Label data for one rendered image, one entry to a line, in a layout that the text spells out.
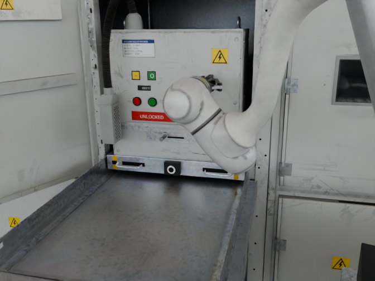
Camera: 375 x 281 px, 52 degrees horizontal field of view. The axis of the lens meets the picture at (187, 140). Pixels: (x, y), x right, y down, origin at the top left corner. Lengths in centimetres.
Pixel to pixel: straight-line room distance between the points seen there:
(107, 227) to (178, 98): 47
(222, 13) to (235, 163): 130
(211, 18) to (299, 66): 93
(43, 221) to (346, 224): 103
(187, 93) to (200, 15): 129
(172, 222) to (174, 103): 41
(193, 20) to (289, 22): 140
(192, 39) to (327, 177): 67
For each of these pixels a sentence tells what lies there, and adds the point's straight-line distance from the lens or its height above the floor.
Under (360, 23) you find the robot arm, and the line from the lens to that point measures 58.
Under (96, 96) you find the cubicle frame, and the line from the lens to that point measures 154.
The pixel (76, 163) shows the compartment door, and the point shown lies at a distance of 159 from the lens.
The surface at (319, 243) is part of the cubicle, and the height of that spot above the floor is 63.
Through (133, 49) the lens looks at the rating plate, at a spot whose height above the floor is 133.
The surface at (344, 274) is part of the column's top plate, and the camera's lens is 120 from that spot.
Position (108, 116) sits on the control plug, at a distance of 137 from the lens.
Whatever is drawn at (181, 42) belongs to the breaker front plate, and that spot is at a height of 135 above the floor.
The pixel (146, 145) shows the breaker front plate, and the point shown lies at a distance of 147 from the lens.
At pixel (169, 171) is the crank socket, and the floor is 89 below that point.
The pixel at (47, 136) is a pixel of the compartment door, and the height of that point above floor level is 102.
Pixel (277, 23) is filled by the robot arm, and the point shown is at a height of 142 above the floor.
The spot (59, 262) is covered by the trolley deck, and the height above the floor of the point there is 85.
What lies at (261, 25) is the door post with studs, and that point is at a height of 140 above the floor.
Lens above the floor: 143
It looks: 18 degrees down
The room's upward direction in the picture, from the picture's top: 1 degrees counter-clockwise
